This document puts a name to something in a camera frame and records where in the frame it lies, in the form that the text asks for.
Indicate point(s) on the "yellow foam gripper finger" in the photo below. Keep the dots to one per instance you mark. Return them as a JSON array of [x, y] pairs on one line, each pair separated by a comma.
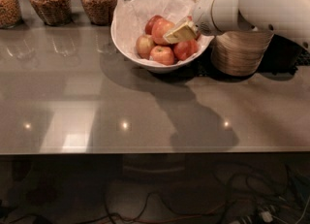
[[183, 29], [177, 40]]

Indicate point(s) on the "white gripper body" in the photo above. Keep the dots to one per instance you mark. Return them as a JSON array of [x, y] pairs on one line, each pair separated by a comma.
[[204, 15]]

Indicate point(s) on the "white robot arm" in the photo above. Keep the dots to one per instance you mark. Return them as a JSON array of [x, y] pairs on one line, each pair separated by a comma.
[[287, 18]]

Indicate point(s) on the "red apple front right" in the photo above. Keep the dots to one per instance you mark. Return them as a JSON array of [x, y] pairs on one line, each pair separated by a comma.
[[184, 50]]

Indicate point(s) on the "large orange-red top apple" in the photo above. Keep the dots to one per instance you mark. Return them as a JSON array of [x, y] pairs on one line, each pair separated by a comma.
[[159, 29]]

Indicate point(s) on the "yellow-red apple front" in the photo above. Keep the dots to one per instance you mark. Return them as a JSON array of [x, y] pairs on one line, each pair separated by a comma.
[[162, 55]]

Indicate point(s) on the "yellow-red apple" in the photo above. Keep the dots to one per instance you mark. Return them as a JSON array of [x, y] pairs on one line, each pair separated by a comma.
[[144, 45], [162, 55]]

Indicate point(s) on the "red apple back left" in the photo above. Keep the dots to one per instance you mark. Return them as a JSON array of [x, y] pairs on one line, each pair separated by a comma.
[[149, 25]]

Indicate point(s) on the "yellow-red apple left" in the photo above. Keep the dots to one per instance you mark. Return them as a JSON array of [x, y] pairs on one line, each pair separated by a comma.
[[144, 45]]

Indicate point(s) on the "white ceramic bowl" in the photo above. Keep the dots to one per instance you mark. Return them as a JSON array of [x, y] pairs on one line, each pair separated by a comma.
[[203, 42]]

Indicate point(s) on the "white tissue paper liner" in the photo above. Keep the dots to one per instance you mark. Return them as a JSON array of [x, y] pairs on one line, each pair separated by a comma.
[[130, 18]]

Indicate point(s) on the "middle glass cereal jar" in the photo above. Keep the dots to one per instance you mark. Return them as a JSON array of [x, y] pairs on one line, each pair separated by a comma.
[[53, 12]]

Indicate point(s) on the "left glass cereal jar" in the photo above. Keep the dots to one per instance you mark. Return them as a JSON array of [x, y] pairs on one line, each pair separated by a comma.
[[10, 13]]

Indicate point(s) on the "white power plug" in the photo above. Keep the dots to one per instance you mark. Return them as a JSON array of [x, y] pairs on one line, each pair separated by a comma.
[[266, 217]]

